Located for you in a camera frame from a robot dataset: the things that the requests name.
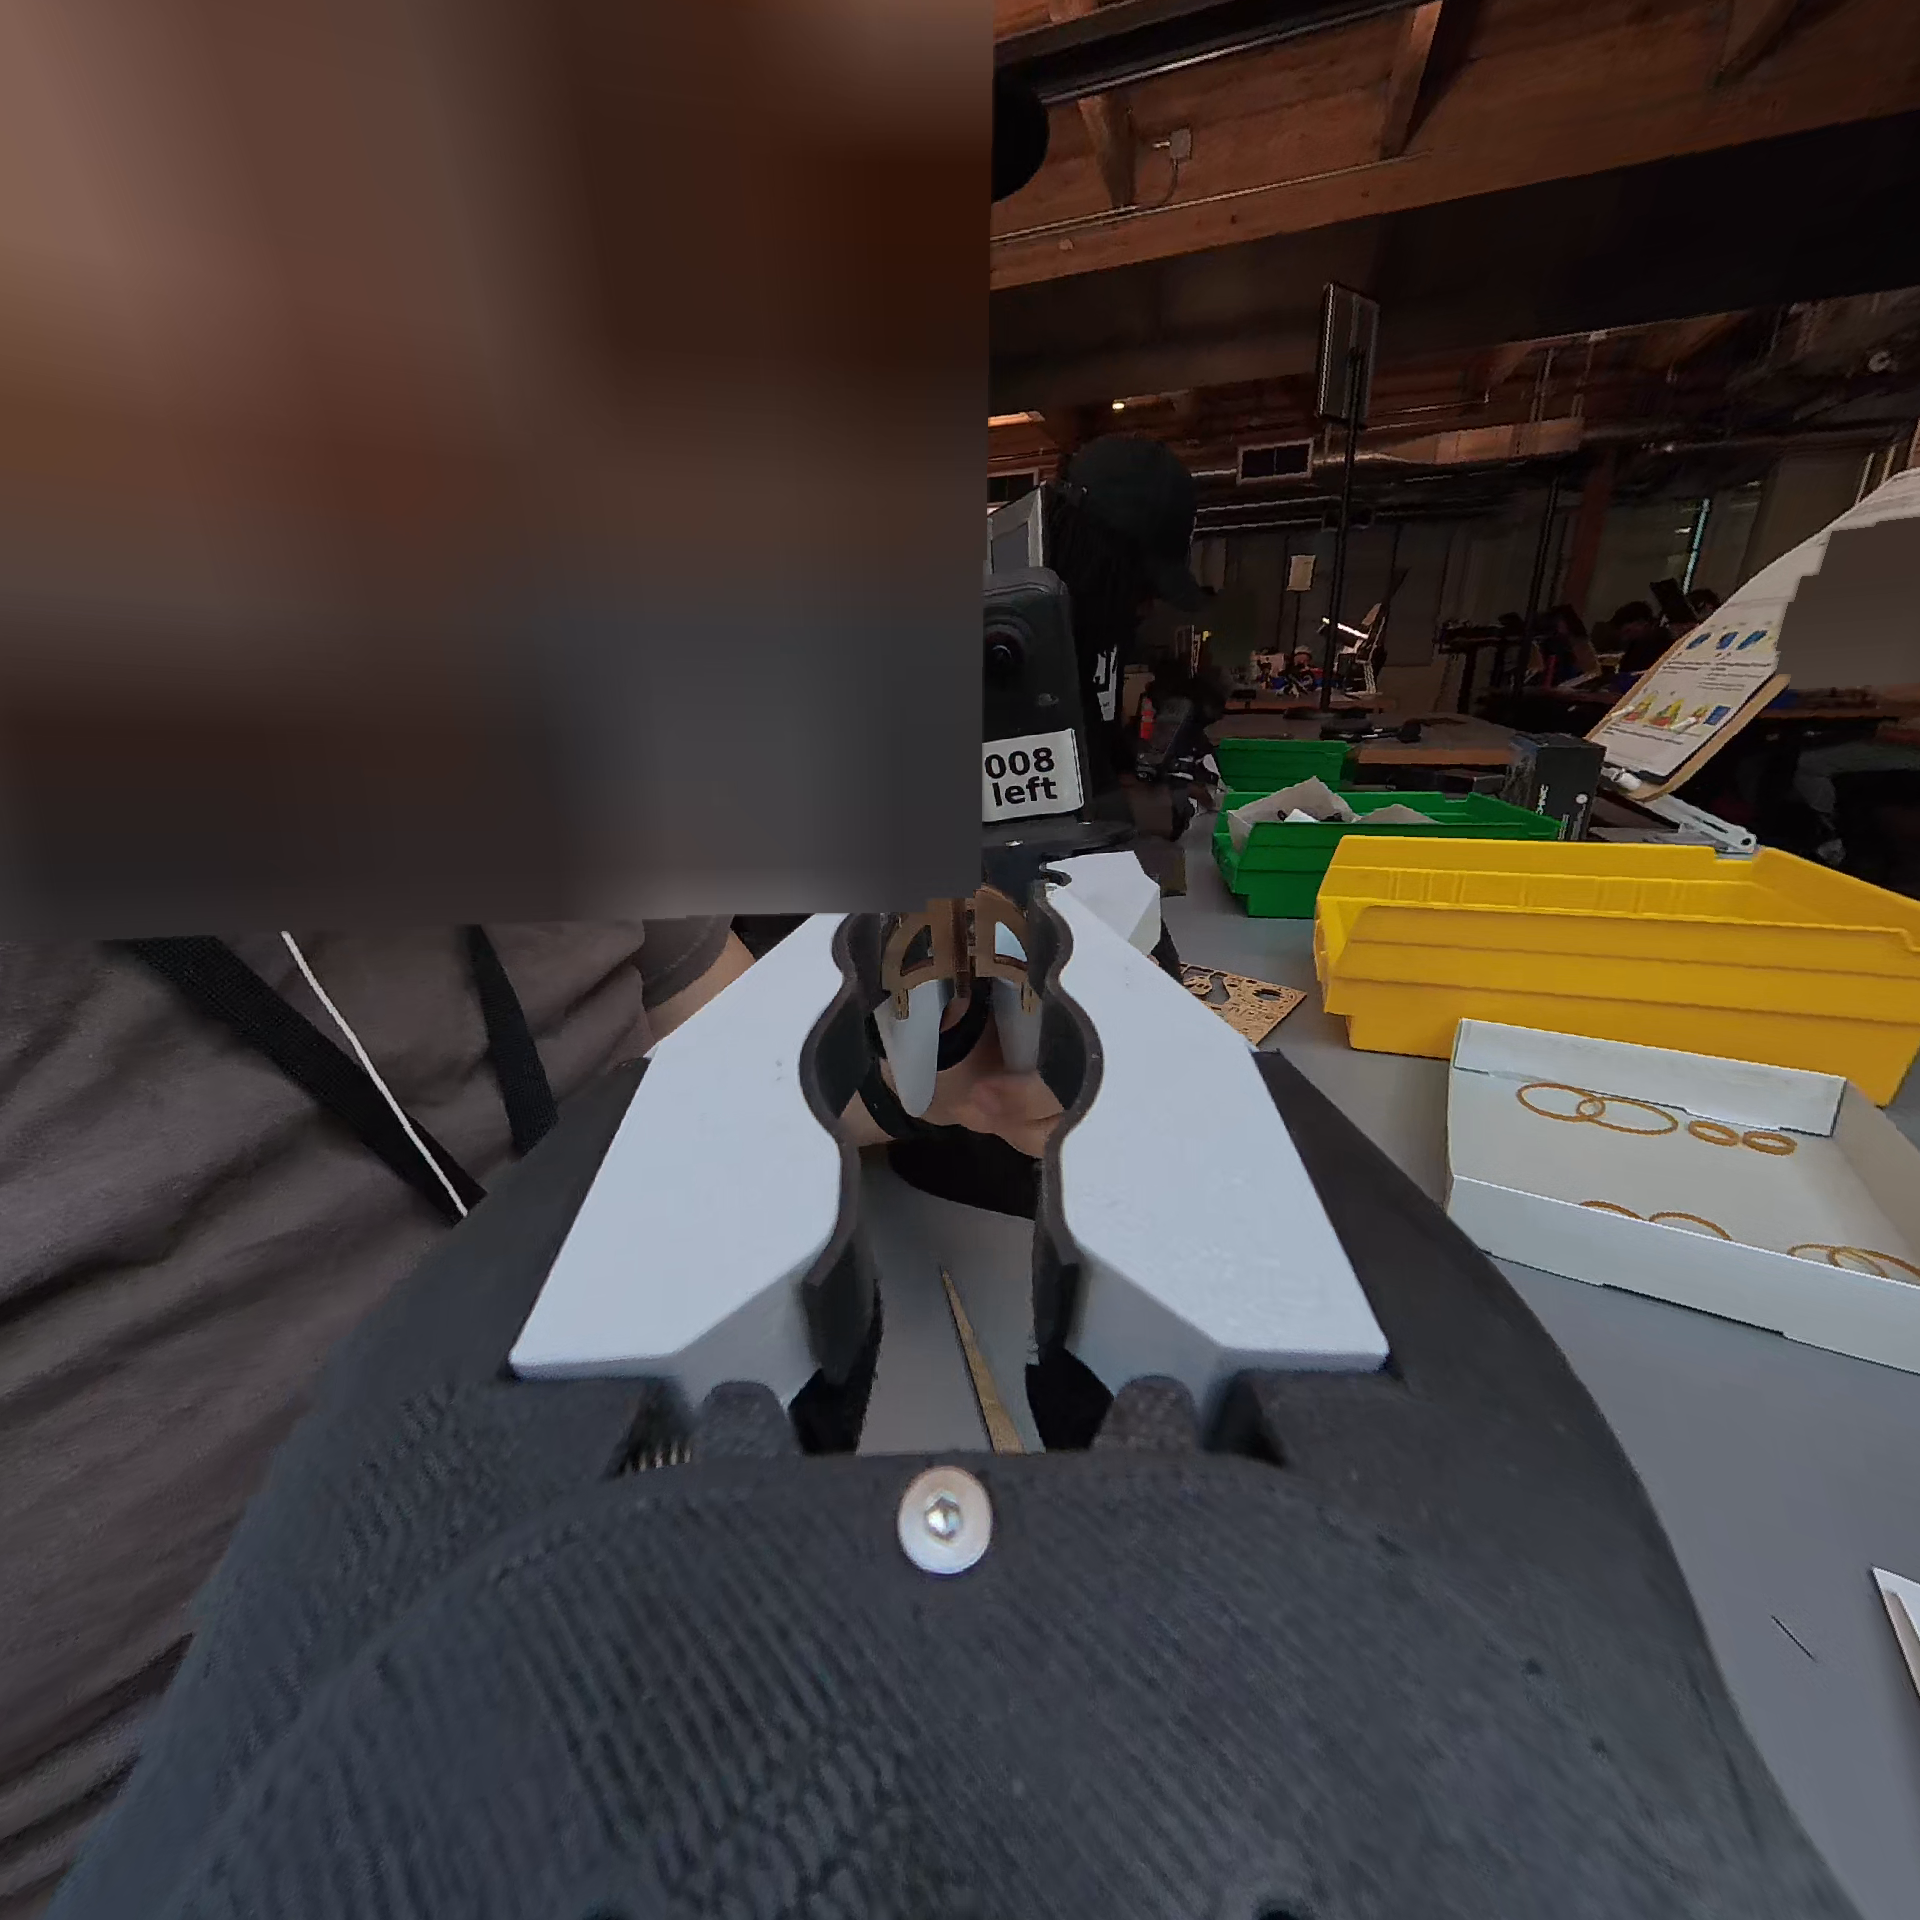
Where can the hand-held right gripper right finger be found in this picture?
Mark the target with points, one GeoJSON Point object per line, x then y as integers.
{"type": "Point", "coordinates": [1201, 1199]}

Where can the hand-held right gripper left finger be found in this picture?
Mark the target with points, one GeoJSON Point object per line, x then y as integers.
{"type": "Point", "coordinates": [705, 1199]}

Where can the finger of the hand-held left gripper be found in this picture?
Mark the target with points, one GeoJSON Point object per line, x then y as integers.
{"type": "Point", "coordinates": [910, 1058]}
{"type": "Point", "coordinates": [1119, 898]}

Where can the curved wooden arc part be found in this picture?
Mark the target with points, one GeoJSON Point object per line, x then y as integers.
{"type": "Point", "coordinates": [915, 951]}

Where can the black model kit box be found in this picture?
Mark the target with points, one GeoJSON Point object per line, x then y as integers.
{"type": "Point", "coordinates": [1558, 787]}

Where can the person's left hand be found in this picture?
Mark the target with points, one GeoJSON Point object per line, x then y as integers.
{"type": "Point", "coordinates": [1004, 1112]}

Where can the laser-cut plywood sheet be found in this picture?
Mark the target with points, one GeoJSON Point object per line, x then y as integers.
{"type": "Point", "coordinates": [1246, 1005]}

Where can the green plastic bin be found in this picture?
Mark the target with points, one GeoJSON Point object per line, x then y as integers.
{"type": "Point", "coordinates": [1292, 876]}
{"type": "Point", "coordinates": [1276, 763]}

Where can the crumpled white paper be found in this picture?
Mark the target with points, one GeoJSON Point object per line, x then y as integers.
{"type": "Point", "coordinates": [1320, 808]}

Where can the thin wooden stick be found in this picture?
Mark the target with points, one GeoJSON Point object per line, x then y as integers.
{"type": "Point", "coordinates": [984, 1366]}

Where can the white cardboard tray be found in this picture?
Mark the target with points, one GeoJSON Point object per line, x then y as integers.
{"type": "Point", "coordinates": [1558, 1230]}

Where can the yellow plastic bin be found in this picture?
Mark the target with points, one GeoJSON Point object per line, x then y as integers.
{"type": "Point", "coordinates": [1576, 973]}

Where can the black panel on pole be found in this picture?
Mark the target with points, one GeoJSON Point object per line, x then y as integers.
{"type": "Point", "coordinates": [1348, 354]}

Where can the group of tan rubber bands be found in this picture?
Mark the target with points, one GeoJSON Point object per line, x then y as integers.
{"type": "Point", "coordinates": [1770, 1141]}

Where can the instruction sheet on stand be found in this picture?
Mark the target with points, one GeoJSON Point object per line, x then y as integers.
{"type": "Point", "coordinates": [1688, 814]}

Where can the white printed instruction sheet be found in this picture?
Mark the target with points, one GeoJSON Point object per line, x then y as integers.
{"type": "Point", "coordinates": [1859, 598]}

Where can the white folded paper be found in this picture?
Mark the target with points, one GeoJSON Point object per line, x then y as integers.
{"type": "Point", "coordinates": [1904, 1626]}

